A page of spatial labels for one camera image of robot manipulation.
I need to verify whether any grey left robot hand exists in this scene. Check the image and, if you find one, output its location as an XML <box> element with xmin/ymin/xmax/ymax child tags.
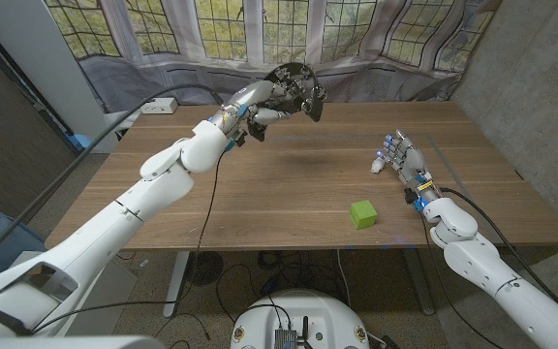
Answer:
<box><xmin>225</xmin><ymin>79</ymin><xmax>309</xmax><ymax>126</ymax></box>

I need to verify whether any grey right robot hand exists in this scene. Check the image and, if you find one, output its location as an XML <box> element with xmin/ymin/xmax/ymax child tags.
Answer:
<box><xmin>375</xmin><ymin>129</ymin><xmax>433</xmax><ymax>188</ymax></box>

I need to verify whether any black half-moon tambourine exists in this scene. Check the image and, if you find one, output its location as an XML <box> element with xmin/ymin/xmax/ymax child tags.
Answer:
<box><xmin>247</xmin><ymin>61</ymin><xmax>327</xmax><ymax>143</ymax></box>

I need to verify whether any green cube block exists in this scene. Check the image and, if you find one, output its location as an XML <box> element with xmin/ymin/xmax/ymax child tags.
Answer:
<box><xmin>348</xmin><ymin>200</ymin><xmax>379</xmax><ymax>231</ymax></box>

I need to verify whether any printed window backdrop cloth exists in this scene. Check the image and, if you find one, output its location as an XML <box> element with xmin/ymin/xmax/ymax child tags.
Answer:
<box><xmin>44</xmin><ymin>0</ymin><xmax>503</xmax><ymax>113</ymax></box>

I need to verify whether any white power strip box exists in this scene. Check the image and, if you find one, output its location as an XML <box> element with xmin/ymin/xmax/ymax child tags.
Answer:
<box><xmin>140</xmin><ymin>97</ymin><xmax>179</xmax><ymax>115</ymax></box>

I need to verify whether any grey table leg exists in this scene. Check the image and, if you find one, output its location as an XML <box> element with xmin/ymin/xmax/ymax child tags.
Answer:
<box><xmin>402</xmin><ymin>247</ymin><xmax>436</xmax><ymax>316</ymax></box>

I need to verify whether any white robot torso base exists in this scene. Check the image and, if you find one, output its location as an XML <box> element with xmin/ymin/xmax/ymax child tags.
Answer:
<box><xmin>230</xmin><ymin>289</ymin><xmax>371</xmax><ymax>349</ymax></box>

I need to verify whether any black round floor fan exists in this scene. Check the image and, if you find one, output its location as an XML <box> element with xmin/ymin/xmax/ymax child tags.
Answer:
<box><xmin>185</xmin><ymin>250</ymin><xmax>225</xmax><ymax>287</ymax></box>

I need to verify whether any white table leg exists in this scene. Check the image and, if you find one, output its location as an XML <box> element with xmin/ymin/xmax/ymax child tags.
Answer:
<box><xmin>163</xmin><ymin>250</ymin><xmax>191</xmax><ymax>319</ymax></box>

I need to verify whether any white pillar panel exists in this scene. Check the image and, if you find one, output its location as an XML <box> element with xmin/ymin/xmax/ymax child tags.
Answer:
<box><xmin>0</xmin><ymin>0</ymin><xmax>119</xmax><ymax>154</ymax></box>

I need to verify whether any white floor cabinet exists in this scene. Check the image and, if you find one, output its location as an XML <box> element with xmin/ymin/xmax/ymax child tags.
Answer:
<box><xmin>65</xmin><ymin>259</ymin><xmax>140</xmax><ymax>336</ymax></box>

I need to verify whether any blue-grey cushion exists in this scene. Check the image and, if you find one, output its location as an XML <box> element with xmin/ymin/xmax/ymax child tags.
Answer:
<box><xmin>0</xmin><ymin>212</ymin><xmax>47</xmax><ymax>282</ymax></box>

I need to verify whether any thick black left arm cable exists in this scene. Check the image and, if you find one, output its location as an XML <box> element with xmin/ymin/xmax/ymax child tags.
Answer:
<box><xmin>0</xmin><ymin>83</ymin><xmax>226</xmax><ymax>277</ymax></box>

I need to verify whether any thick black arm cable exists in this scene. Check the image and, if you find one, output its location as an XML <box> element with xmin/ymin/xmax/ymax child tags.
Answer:
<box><xmin>440</xmin><ymin>186</ymin><xmax>558</xmax><ymax>329</ymax></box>
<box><xmin>0</xmin><ymin>83</ymin><xmax>226</xmax><ymax>277</ymax></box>

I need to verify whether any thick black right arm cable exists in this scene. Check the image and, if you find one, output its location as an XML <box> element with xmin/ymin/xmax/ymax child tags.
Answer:
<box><xmin>440</xmin><ymin>186</ymin><xmax>558</xmax><ymax>329</ymax></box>

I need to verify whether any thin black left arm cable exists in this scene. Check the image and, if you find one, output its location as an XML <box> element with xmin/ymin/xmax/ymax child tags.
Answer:
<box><xmin>31</xmin><ymin>152</ymin><xmax>222</xmax><ymax>335</ymax></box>

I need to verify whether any white floor cable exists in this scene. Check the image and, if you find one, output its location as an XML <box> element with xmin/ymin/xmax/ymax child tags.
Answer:
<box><xmin>335</xmin><ymin>249</ymin><xmax>354</xmax><ymax>309</ymax></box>

